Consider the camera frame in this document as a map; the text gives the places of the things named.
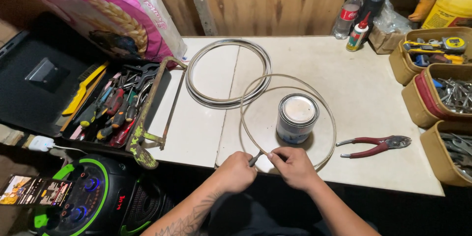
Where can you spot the person's right hand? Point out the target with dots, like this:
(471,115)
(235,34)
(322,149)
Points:
(295,168)

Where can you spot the person's left hand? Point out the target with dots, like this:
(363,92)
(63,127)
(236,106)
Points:
(232,175)

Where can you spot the metal paint can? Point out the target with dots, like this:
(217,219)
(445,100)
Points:
(297,121)

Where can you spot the person's dark trousers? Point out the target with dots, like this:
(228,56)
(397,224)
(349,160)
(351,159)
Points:
(265,214)

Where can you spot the rusty green hacksaw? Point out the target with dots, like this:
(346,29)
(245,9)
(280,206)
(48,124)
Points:
(142,144)

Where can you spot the black and green speaker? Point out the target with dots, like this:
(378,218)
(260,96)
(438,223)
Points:
(107,199)

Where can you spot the black tool tray with screwdrivers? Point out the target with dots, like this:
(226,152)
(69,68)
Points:
(114,110)

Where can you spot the small glue bottle red tip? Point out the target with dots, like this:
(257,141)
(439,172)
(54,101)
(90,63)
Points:
(357,35)

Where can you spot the tan tub with wrenches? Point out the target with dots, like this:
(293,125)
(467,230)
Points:
(450,151)

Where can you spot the tan tub with rivets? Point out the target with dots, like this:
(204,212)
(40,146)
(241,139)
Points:
(438,96)

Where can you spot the clear soda bottle red cap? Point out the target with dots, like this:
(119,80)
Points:
(347,15)

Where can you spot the clear plastic bag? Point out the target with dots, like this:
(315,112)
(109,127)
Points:
(391,18)

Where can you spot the tan tub with measuring tape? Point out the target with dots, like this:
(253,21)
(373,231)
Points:
(431,50)

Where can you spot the dark bottle white cap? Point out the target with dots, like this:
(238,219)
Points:
(374,0)

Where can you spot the smartphone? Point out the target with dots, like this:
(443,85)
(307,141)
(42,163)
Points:
(35,190)

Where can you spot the pink grain sack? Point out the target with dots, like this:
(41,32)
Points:
(110,11)

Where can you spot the black toolbox lid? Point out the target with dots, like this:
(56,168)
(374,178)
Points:
(40,81)

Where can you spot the yellow plastic jug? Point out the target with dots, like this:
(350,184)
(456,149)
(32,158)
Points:
(448,11)

